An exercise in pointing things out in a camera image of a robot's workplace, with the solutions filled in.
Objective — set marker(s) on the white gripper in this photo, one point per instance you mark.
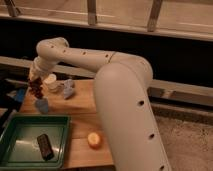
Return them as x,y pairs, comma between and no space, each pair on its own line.
39,68

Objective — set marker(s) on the dark grape bunch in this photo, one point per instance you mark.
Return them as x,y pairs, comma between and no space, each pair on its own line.
35,88

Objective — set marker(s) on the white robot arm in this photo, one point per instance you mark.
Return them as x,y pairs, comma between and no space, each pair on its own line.
120,92

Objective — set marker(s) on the white plastic cup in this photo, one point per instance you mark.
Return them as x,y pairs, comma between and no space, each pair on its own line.
51,82

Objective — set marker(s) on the blue plastic cup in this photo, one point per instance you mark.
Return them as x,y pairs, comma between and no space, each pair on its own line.
42,105

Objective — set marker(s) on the blue object at left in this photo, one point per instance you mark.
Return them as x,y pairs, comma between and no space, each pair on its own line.
20,94

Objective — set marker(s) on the green plastic tray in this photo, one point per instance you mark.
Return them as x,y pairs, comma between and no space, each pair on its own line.
19,149

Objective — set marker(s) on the dark rectangular sponge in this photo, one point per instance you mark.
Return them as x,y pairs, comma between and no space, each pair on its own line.
45,147

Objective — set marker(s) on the orange fruit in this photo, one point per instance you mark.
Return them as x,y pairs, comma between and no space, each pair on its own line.
94,140

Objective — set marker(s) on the wooden cutting board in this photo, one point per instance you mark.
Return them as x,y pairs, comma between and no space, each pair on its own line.
79,155

